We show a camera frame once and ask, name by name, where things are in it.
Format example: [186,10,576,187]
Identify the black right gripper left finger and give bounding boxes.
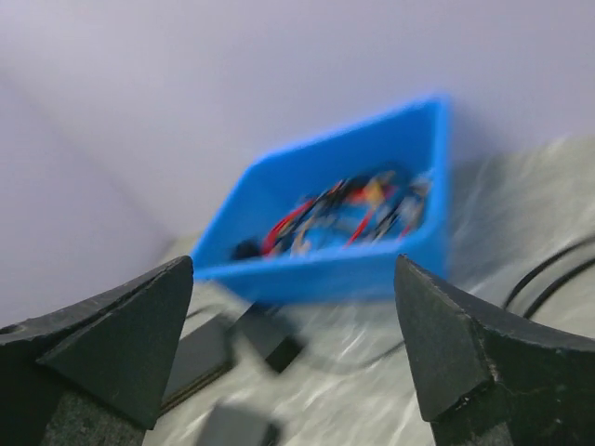
[1,256,193,445]

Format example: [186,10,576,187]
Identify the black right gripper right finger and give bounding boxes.
[394,256,594,445]

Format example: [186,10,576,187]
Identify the black switch box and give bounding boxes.
[160,316,235,415]

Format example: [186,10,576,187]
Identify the black patch cable teal plug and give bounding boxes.
[501,233,594,320]

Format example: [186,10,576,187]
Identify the black power adapter brick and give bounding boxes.
[231,304,306,374]

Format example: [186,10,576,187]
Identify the blue plastic bin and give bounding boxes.
[192,96,452,306]

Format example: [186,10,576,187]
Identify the tangled coloured cables in bin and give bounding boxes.
[231,162,433,261]

